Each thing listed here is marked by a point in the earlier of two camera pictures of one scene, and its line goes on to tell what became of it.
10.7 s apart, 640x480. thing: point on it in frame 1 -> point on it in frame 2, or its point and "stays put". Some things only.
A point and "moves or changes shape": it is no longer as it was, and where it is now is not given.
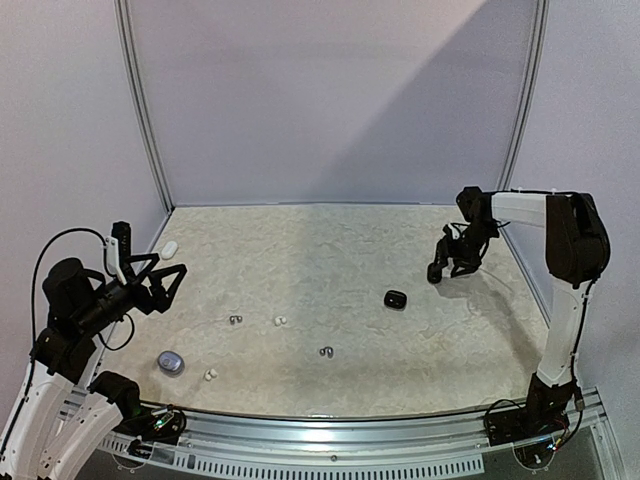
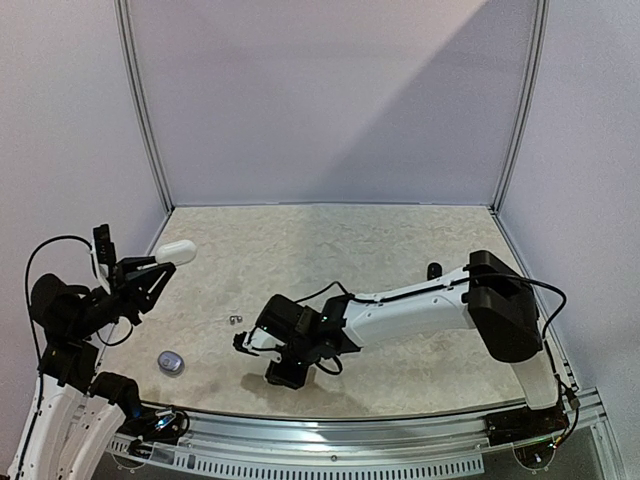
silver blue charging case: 171,362 stays put
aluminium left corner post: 123,27 stays put
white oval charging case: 169,250 moves or changes shape
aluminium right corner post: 519,129 stays put
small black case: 434,273 stays put
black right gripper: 463,251 -> 286,370
